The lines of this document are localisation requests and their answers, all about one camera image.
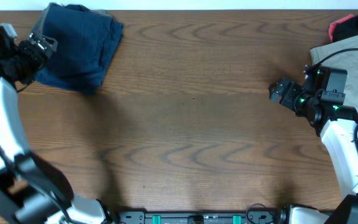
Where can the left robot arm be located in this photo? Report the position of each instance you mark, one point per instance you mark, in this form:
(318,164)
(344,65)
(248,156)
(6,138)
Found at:
(31,189)

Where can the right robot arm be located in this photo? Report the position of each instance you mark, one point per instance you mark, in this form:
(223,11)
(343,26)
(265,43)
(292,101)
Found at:
(321,103)

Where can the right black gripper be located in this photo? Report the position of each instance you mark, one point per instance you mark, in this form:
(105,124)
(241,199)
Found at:
(286,100)

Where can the navy blue shorts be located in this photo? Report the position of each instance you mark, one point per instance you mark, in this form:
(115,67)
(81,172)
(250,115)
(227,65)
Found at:
(86,45)

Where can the folded grey shorts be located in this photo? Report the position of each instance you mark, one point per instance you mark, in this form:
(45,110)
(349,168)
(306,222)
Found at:
(39,25)

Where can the red garment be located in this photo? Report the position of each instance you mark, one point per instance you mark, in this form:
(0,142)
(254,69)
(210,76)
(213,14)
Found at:
(332,26)

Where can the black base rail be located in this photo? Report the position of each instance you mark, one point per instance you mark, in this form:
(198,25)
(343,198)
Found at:
(257,216)

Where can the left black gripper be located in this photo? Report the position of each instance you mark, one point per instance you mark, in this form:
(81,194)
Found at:
(41,58)

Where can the black garment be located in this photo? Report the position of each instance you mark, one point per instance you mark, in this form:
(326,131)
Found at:
(351,28)

